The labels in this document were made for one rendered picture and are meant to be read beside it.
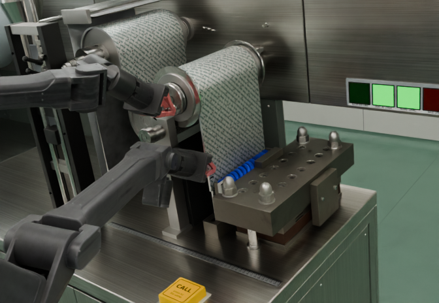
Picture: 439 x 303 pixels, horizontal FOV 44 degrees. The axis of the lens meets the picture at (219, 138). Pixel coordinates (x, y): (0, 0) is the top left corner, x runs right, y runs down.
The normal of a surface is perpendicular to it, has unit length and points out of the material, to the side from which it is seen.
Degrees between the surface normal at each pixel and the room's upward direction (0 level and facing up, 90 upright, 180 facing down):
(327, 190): 90
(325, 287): 90
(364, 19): 90
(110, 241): 0
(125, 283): 0
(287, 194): 0
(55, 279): 100
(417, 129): 90
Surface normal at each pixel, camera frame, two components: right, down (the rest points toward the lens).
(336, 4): -0.62, 0.36
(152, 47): 0.78, 0.17
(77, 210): 0.07, -0.95
